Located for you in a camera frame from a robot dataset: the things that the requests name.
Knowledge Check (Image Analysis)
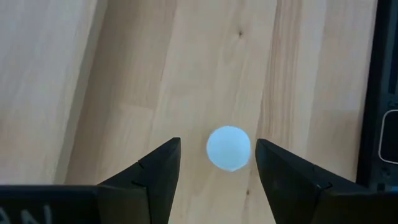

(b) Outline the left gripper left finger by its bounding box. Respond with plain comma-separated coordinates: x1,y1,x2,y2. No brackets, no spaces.
0,137,182,224

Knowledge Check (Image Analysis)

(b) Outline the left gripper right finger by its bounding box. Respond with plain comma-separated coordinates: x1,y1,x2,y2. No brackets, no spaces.
255,138,398,224

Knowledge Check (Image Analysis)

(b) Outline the small green medicine bottle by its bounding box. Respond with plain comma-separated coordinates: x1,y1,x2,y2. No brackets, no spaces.
206,125,252,173

